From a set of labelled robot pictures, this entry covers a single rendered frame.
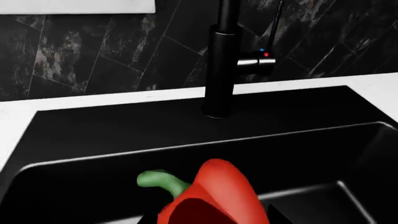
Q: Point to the red bell pepper green stem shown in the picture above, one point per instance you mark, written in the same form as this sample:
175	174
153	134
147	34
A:
217	196

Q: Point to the black kitchen sink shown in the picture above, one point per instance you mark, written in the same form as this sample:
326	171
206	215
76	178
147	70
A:
124	130

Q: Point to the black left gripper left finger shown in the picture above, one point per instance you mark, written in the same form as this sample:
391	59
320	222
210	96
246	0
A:
150	219

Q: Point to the black kitchen faucet with lever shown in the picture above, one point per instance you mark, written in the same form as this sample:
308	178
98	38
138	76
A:
221	70

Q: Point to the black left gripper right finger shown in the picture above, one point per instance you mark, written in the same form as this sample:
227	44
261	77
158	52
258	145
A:
277	217

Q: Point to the white wall cabinet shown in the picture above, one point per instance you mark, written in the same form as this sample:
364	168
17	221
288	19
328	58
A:
77	5

